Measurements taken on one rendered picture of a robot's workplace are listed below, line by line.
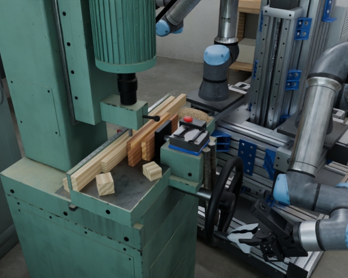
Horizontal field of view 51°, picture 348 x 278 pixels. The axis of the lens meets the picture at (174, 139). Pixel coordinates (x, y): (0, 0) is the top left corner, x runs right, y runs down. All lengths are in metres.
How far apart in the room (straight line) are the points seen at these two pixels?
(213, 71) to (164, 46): 3.10
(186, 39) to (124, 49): 3.65
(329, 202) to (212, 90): 0.91
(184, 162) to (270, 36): 0.77
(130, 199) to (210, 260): 1.11
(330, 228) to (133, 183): 0.53
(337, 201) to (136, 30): 0.67
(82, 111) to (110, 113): 0.09
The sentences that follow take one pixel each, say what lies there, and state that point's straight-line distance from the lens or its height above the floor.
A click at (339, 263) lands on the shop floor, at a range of 2.22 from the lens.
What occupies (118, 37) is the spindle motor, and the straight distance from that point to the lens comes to 0.99.
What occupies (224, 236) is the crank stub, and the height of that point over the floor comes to 0.78.
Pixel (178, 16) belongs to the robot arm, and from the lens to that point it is 1.73.
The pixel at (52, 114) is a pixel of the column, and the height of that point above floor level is 1.03.
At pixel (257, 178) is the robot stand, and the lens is 1.79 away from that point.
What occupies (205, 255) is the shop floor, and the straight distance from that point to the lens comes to 2.08.
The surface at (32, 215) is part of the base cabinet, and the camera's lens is 1.41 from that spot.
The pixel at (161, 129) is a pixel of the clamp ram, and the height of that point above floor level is 0.99.
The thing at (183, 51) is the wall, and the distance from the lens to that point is 4.69.
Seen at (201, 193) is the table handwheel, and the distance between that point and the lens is 1.17.
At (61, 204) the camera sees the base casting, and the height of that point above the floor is 0.77.
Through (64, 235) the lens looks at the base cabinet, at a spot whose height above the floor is 0.63.
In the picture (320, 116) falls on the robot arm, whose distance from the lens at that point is 1.05.
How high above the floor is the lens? 1.57
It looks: 31 degrees down
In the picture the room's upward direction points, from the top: 1 degrees clockwise
